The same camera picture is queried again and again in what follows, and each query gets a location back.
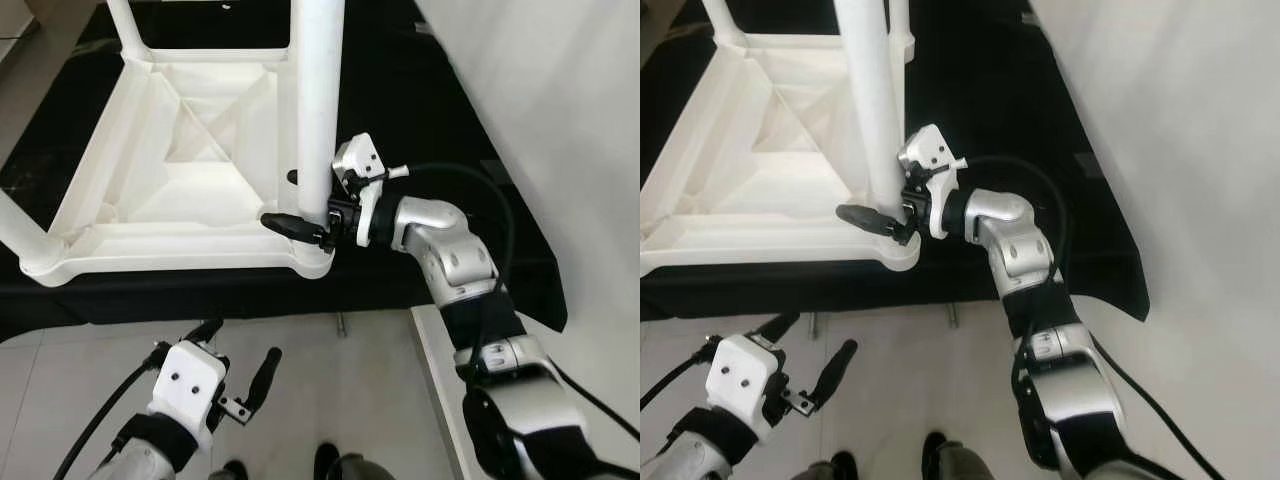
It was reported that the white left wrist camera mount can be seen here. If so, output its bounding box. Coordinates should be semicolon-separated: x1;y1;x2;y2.
705;335;791;446
148;340;229;451

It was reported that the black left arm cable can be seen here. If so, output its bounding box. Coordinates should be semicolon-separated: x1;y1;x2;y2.
640;345;721;411
55;345;166;480

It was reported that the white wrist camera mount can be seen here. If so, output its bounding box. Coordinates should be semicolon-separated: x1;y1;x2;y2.
898;123;969;241
148;340;229;451
332;132;386;246
705;335;791;446

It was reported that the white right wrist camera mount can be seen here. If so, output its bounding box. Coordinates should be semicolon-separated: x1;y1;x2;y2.
332;132;386;246
898;123;969;241

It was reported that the white plastic table top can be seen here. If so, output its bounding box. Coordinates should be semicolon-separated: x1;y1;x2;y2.
640;30;921;276
18;45;336;289

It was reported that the black robot right foot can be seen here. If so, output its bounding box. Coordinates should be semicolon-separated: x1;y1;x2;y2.
920;432;991;480
312;443;346;480

